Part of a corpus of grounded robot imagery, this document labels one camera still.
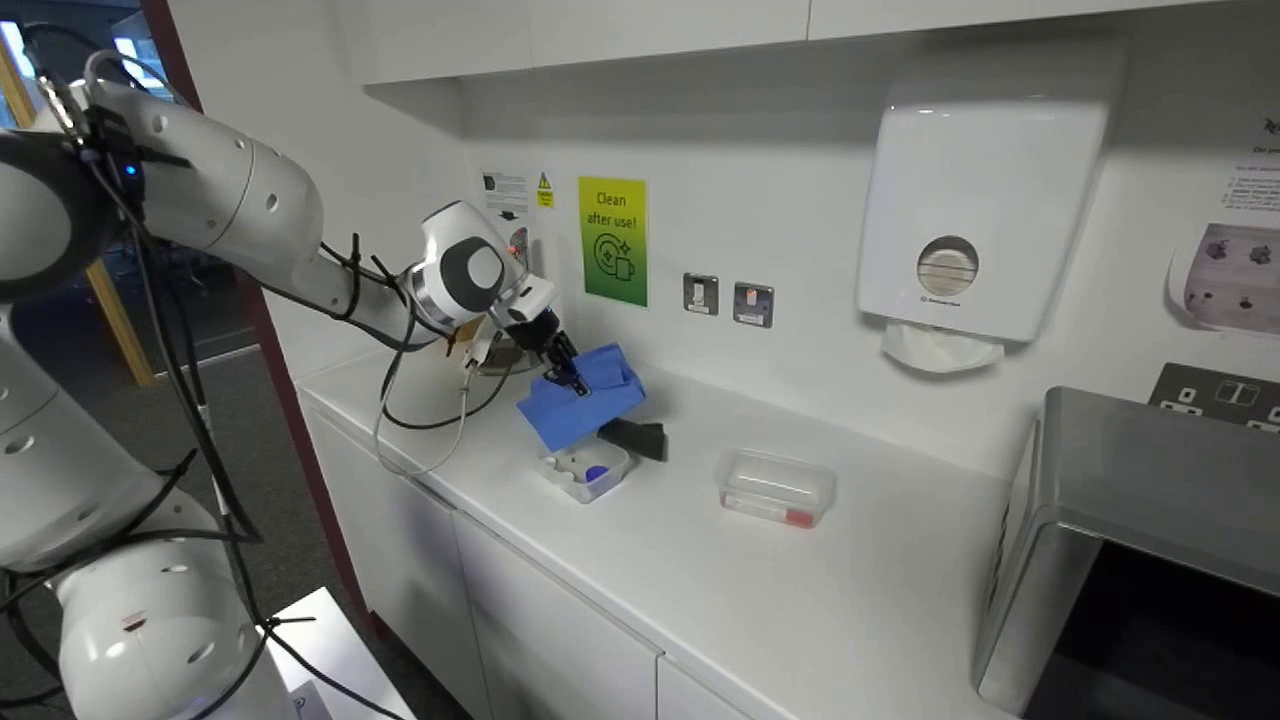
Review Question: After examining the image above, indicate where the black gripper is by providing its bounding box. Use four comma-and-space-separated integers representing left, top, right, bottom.
501, 283, 577, 377

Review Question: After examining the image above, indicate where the blue towel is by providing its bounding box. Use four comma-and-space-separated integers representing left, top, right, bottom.
521, 345, 647, 453

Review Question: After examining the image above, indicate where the white paper towel dispenser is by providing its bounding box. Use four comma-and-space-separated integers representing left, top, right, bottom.
860, 101, 1109, 377

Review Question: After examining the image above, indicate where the small yellow warning sticker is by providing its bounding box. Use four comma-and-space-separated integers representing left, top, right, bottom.
531, 174, 555, 209

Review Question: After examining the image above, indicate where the dark green cloth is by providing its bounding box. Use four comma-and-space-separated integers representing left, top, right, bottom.
600, 419, 669, 462

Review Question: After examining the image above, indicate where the white lower cabinet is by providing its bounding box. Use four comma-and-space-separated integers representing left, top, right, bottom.
303, 394, 749, 720

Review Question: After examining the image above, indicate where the white cabinet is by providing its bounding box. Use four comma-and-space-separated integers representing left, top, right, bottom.
303, 394, 749, 720
327, 0, 1280, 131

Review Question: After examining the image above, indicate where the white upper cabinet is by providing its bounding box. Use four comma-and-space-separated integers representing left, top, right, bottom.
327, 0, 1280, 131

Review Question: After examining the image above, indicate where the metal appliance box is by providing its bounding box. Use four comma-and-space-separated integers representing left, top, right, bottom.
971, 390, 1280, 714

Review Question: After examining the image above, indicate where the black labelled panel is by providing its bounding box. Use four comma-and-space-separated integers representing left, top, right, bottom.
1147, 366, 1280, 435

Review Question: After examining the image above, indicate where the green yellow wall sign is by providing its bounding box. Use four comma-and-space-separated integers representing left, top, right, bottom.
577, 176, 647, 308

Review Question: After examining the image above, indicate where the left wall socket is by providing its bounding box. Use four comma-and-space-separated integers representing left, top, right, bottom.
685, 274, 722, 318

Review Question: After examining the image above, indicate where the wall socket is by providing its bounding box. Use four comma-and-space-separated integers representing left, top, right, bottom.
685, 274, 722, 318
732, 283, 776, 328

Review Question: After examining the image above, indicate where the right wall socket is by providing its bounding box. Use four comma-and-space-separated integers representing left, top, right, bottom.
732, 283, 776, 328

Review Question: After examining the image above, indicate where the white wall dispenser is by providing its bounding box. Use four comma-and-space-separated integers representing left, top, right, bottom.
1167, 226, 1280, 332

